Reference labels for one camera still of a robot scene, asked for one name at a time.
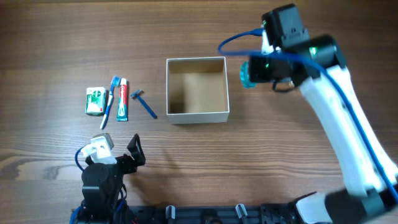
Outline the blue Listerine mouthwash bottle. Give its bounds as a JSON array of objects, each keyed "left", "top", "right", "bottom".
[{"left": 239, "top": 61, "right": 256, "bottom": 88}]

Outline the green Dettol soap bar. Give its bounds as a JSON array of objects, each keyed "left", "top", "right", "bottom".
[{"left": 85, "top": 87, "right": 106, "bottom": 116}]

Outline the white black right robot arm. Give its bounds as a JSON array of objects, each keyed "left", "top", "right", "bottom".
[{"left": 241, "top": 32, "right": 397, "bottom": 223}]

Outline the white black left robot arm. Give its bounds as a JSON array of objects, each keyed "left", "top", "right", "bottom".
[{"left": 69, "top": 133, "right": 146, "bottom": 224}]

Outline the Colgate toothpaste tube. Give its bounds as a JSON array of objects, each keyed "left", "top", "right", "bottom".
[{"left": 116, "top": 78, "right": 128, "bottom": 121}]

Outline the blue disposable razor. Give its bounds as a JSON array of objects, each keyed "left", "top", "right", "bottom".
[{"left": 129, "top": 89, "right": 157, "bottom": 119}]

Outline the white open cardboard box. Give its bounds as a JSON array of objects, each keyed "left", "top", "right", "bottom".
[{"left": 166, "top": 57, "right": 230, "bottom": 124}]

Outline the blue white toothbrush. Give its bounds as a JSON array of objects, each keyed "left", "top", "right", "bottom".
[{"left": 100, "top": 76, "right": 121, "bottom": 129}]

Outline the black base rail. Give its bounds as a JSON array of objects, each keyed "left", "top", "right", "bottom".
[{"left": 71, "top": 202, "right": 312, "bottom": 224}]

